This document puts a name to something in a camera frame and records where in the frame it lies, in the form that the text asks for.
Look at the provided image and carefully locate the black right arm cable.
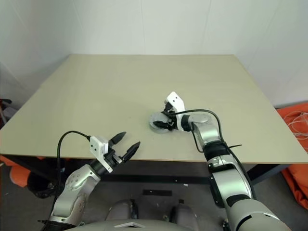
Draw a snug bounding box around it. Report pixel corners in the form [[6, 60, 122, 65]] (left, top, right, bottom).
[[166, 109, 256, 200]]

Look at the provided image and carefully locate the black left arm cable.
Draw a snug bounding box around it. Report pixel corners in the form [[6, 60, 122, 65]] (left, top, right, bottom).
[[49, 130, 92, 217]]

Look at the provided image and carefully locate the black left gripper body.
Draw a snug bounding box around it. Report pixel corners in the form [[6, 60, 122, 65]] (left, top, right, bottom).
[[104, 148, 125, 168]]

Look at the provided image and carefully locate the white cord bundle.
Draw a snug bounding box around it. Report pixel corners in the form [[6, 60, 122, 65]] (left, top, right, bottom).
[[283, 110, 308, 141]]

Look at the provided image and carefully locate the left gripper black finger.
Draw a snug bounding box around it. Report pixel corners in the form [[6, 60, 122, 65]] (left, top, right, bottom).
[[108, 131, 127, 146], [122, 141, 141, 161]]

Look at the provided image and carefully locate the large orange fabric bag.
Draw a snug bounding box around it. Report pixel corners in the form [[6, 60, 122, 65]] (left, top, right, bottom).
[[276, 102, 308, 213]]

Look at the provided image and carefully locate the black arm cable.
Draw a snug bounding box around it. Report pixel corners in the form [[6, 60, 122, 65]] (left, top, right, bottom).
[[49, 130, 92, 217], [166, 109, 256, 200]]

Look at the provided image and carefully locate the grey robot torso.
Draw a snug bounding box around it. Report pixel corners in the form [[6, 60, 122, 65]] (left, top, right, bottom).
[[62, 217, 230, 231]]

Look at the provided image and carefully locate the dark grey rounded shape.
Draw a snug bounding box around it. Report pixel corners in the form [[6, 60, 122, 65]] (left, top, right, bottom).
[[167, 203, 197, 224], [106, 199, 140, 221]]

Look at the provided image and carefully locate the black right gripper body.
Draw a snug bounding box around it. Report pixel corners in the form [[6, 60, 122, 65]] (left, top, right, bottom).
[[165, 105, 180, 132]]

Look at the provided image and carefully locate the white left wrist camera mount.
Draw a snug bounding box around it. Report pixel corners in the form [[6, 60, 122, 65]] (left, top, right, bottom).
[[89, 135, 114, 174]]

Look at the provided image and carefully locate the black plastic bag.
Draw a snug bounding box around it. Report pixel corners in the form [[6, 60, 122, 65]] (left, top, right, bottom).
[[27, 172, 59, 199]]

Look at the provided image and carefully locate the long black floor tape strip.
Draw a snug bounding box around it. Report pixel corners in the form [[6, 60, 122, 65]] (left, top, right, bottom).
[[142, 189, 173, 197]]

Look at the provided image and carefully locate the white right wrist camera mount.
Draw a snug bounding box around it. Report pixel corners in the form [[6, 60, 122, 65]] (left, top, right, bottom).
[[167, 91, 186, 132]]

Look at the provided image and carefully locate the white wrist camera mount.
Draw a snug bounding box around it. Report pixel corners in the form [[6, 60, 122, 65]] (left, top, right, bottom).
[[89, 135, 114, 174], [167, 91, 186, 132]]

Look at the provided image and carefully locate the black metal stand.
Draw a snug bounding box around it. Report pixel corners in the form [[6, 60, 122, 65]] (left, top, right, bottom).
[[0, 98, 13, 126]]

